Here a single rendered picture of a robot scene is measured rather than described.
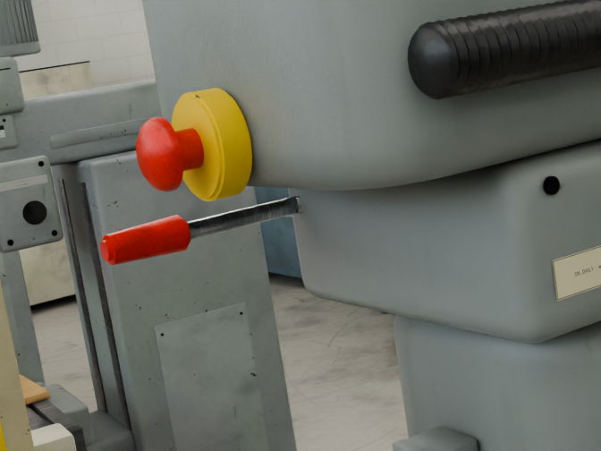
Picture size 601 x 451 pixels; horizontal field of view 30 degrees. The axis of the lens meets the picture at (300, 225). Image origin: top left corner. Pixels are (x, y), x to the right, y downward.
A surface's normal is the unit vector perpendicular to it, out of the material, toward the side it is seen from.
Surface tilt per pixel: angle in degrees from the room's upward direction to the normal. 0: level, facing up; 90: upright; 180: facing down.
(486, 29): 60
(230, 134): 79
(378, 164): 117
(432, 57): 90
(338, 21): 90
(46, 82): 90
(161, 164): 96
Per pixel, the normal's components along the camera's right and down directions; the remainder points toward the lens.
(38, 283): 0.51, 0.06
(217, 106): 0.29, -0.60
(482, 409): -0.84, 0.22
